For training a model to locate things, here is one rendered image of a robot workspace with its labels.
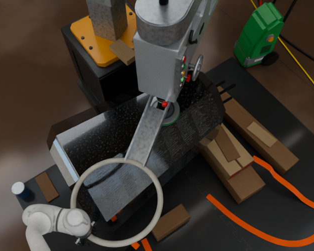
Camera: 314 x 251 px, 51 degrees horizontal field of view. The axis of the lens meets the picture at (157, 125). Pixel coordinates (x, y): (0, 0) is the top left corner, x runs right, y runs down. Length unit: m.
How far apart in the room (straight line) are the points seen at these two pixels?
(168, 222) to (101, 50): 1.37
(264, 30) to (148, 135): 1.65
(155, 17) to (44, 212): 0.93
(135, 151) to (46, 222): 0.67
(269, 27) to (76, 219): 2.34
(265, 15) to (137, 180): 1.87
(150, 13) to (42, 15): 2.79
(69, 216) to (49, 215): 0.09
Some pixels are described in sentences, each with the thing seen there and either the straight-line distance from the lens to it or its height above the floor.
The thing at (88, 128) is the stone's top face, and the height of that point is 0.82.
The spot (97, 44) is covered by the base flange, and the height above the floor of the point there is 0.78.
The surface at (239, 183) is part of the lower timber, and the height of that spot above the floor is 0.15.
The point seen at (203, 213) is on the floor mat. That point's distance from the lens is 2.70.
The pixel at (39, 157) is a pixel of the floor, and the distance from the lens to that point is 3.04.
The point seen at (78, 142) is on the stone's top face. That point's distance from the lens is 2.06.
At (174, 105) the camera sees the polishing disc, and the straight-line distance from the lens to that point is 2.09.
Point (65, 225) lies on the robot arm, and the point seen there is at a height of 1.23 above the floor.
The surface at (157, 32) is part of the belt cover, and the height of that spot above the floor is 1.65.
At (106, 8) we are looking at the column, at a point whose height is 1.09.
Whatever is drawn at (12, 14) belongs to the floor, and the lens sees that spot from 4.20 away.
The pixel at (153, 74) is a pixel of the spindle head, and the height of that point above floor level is 1.33.
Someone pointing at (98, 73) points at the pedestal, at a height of 0.74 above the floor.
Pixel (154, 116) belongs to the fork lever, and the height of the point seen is 0.97.
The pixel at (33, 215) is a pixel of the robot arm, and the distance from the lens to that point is 1.51.
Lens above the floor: 2.63
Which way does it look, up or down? 62 degrees down
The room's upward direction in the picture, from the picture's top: 1 degrees counter-clockwise
